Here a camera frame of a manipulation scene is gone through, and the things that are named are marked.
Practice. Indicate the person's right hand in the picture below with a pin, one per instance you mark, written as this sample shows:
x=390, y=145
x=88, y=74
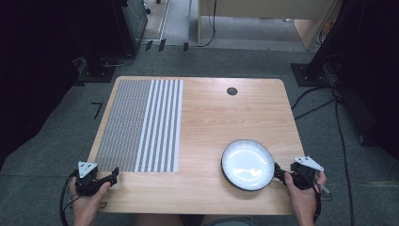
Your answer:
x=302, y=199

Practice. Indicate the black stand base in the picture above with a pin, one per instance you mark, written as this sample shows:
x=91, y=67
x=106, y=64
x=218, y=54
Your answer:
x=309, y=75
x=95, y=73

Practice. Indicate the black curtain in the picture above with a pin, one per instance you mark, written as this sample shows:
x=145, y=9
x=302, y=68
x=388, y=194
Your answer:
x=370, y=62
x=37, y=62

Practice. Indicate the light wooden desk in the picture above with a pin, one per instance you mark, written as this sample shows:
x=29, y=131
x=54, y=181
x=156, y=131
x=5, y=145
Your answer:
x=263, y=8

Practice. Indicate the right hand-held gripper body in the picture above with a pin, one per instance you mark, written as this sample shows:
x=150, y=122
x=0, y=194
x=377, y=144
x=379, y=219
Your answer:
x=304, y=175

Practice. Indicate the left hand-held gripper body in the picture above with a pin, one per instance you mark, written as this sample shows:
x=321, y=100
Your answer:
x=85, y=179

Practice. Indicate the black round table grommet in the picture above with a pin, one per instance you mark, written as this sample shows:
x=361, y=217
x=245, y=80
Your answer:
x=232, y=91

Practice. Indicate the white plate with dark rim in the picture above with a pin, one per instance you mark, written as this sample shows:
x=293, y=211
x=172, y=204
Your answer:
x=247, y=164

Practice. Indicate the dark green cabinet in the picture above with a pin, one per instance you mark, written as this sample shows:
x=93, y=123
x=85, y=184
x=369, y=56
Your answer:
x=136, y=22

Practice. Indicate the grey striped placemat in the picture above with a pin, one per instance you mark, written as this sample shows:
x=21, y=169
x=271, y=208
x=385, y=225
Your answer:
x=138, y=125

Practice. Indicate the person's left hand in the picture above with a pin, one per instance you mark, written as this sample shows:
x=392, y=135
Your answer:
x=86, y=204

